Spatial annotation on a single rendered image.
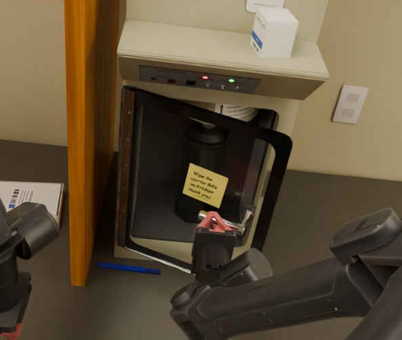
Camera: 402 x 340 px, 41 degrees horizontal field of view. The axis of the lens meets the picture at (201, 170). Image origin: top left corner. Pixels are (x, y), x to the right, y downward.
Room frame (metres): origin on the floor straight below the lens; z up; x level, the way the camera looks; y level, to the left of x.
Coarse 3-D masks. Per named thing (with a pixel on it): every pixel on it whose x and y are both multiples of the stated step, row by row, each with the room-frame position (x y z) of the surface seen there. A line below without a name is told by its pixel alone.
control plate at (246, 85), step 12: (144, 72) 0.77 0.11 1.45; (156, 72) 0.76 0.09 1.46; (168, 72) 0.76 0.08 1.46; (180, 72) 0.76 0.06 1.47; (192, 72) 0.75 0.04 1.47; (180, 84) 0.81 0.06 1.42; (204, 84) 0.80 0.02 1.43; (216, 84) 0.80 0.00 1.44; (228, 84) 0.79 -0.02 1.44; (240, 84) 0.79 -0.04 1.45; (252, 84) 0.78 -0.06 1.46
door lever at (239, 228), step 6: (246, 210) 0.76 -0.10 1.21; (198, 216) 0.73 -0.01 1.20; (204, 216) 0.73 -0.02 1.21; (246, 216) 0.75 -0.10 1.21; (252, 216) 0.75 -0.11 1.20; (210, 222) 0.72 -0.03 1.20; (216, 222) 0.72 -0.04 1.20; (228, 222) 0.72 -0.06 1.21; (234, 222) 0.72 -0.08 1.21; (240, 222) 0.73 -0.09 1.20; (246, 222) 0.73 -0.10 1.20; (234, 228) 0.71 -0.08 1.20; (240, 228) 0.71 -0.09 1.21; (240, 234) 0.71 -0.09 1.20
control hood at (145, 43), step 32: (128, 32) 0.78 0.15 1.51; (160, 32) 0.80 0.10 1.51; (192, 32) 0.82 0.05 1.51; (224, 32) 0.84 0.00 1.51; (128, 64) 0.75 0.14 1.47; (160, 64) 0.74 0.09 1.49; (192, 64) 0.73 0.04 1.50; (224, 64) 0.73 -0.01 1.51; (256, 64) 0.75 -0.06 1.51; (288, 64) 0.76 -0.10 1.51; (320, 64) 0.78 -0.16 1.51; (288, 96) 0.83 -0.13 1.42
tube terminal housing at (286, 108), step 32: (128, 0) 0.83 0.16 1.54; (160, 0) 0.84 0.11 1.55; (192, 0) 0.84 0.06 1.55; (224, 0) 0.85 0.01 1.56; (288, 0) 0.86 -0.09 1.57; (320, 0) 0.86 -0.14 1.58; (192, 96) 0.85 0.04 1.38; (224, 96) 0.85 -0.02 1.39; (256, 96) 0.86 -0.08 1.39; (288, 128) 0.87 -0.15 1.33; (128, 256) 0.84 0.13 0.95
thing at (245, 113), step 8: (192, 104) 0.88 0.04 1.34; (200, 104) 0.88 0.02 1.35; (208, 104) 0.88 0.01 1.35; (216, 104) 0.88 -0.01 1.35; (224, 104) 0.88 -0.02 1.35; (216, 112) 0.87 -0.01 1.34; (224, 112) 0.87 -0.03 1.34; (232, 112) 0.88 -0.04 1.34; (240, 112) 0.89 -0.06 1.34; (248, 112) 0.90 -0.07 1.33; (256, 112) 0.93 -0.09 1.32; (248, 120) 0.90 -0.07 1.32
